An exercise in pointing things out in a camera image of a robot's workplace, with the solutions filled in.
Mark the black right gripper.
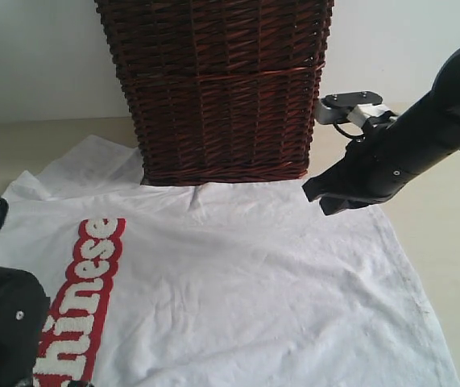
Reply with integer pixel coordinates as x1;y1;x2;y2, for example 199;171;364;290
302;128;411;216

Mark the white t-shirt red lettering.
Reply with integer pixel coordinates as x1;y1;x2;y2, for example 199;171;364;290
0;136;459;386

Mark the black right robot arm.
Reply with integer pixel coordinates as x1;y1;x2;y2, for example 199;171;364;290
302;48;460;215

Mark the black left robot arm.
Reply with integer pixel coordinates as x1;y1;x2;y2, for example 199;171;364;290
0;267;50;386

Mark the dark brown wicker basket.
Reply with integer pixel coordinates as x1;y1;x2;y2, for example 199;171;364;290
96;0;334;186

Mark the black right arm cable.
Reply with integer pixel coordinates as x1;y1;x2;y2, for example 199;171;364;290
332;120;367;143

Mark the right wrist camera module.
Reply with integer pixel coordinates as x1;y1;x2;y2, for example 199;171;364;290
314;91;391;127

